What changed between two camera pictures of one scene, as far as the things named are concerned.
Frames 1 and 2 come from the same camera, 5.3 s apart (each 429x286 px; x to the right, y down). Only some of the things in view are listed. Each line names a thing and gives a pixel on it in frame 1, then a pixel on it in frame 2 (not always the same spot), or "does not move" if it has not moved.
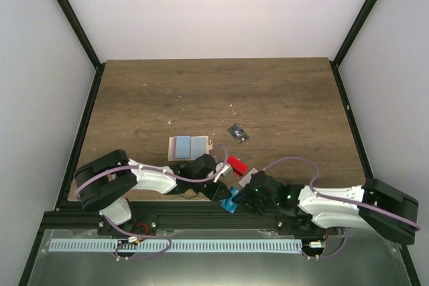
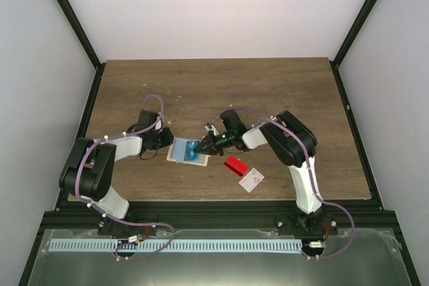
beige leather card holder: (188, 147) does not move
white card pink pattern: (246, 179) does not move
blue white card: (228, 203) → (190, 154)
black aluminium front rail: (86, 215) does not move
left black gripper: (215, 195) → (168, 139)
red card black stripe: (238, 167) does not move
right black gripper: (246, 201) → (209, 143)
